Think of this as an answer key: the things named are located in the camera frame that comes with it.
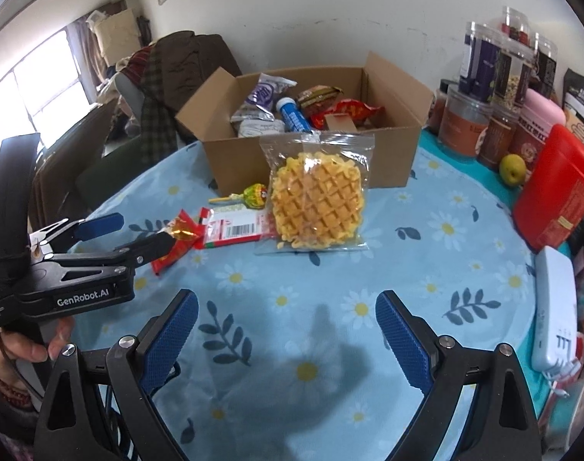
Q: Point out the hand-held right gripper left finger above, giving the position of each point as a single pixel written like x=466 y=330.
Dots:
x=169 y=341

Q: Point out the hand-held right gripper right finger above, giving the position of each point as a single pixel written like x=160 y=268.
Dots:
x=407 y=345

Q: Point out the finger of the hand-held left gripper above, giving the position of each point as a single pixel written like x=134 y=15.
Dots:
x=102 y=224
x=150 y=247

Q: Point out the red gold candy packet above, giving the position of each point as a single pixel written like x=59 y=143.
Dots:
x=174 y=249

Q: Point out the red white packet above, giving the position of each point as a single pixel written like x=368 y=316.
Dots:
x=229 y=228

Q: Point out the green yellow lollipop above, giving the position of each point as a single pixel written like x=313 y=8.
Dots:
x=256 y=196

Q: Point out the brown cardboard box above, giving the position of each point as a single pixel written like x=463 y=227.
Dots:
x=234 y=158

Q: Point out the white snack packet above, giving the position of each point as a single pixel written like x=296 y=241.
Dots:
x=261 y=127

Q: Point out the clear waffle packet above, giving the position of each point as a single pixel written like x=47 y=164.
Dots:
x=316 y=197

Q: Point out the purple silver snack packet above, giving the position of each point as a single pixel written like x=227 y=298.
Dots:
x=261 y=98

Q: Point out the blue white tube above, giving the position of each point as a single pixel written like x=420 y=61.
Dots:
x=292 y=115

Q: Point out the orange snack packet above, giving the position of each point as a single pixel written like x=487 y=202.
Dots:
x=318 y=96

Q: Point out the red yellow snack packet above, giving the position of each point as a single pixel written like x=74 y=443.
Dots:
x=357 y=108

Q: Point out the person's left forearm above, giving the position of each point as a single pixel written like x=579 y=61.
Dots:
x=4 y=418

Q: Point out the person's left hand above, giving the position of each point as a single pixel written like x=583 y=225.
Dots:
x=23 y=348

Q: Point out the dark sofa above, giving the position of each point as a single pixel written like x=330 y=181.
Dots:
x=80 y=153

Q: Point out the blue floral tablecloth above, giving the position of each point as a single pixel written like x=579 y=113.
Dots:
x=417 y=269

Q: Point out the checked cloth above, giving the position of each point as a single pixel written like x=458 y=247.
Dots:
x=157 y=110

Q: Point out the white plastic device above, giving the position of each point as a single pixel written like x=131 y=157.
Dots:
x=553 y=307

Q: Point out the window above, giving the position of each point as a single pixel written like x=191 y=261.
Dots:
x=37 y=86

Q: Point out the brown curtain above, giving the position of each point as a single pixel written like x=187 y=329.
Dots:
x=83 y=57

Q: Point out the brown jacket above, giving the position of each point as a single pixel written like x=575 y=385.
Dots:
x=196 y=67

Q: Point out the beige storage box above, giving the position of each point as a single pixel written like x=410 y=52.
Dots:
x=116 y=36

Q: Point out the yellow pear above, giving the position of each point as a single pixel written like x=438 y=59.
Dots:
x=513 y=170

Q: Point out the red plastic canister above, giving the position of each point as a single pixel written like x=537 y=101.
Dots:
x=561 y=187

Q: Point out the small jar brown contents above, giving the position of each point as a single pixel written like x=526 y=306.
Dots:
x=496 y=139

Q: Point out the wide jar orange contents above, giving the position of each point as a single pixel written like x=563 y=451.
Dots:
x=465 y=125

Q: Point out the brown lidded jar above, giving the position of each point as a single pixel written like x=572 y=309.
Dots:
x=441 y=105

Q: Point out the pink bottle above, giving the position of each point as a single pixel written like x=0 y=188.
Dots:
x=539 y=120

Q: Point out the clear jar of nuts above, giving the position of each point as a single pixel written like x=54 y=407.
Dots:
x=510 y=77

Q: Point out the clear jar purple label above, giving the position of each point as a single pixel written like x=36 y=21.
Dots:
x=479 y=62

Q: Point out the black stand-up pouch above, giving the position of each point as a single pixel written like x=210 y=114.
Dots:
x=582 y=105

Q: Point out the clear jar dark label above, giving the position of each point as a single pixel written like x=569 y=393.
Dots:
x=545 y=67

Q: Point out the clear jar red label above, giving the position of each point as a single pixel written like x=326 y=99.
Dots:
x=515 y=24

